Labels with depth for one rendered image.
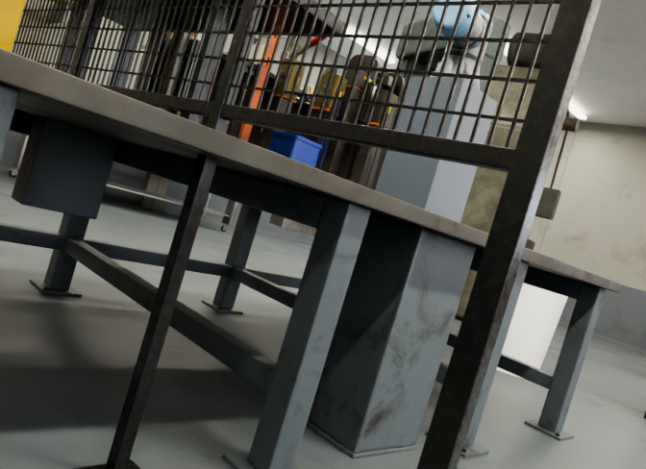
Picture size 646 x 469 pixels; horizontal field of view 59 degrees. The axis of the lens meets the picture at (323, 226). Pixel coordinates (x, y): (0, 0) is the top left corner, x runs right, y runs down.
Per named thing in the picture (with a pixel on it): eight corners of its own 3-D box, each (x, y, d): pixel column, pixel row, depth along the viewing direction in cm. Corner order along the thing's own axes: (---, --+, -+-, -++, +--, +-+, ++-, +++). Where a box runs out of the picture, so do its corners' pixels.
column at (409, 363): (416, 449, 179) (479, 246, 178) (352, 458, 157) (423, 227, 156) (347, 406, 201) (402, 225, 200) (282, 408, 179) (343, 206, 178)
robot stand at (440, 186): (459, 227, 178) (497, 102, 177) (422, 213, 164) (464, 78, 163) (409, 213, 192) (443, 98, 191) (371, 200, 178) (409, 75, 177)
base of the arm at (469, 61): (486, 99, 177) (496, 67, 177) (461, 81, 166) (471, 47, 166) (446, 96, 188) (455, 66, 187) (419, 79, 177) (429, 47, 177)
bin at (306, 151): (288, 172, 160) (297, 141, 160) (314, 179, 154) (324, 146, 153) (260, 161, 152) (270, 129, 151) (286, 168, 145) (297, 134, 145)
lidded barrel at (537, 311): (559, 383, 377) (591, 282, 376) (516, 382, 339) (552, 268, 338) (486, 352, 420) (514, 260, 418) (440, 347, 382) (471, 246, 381)
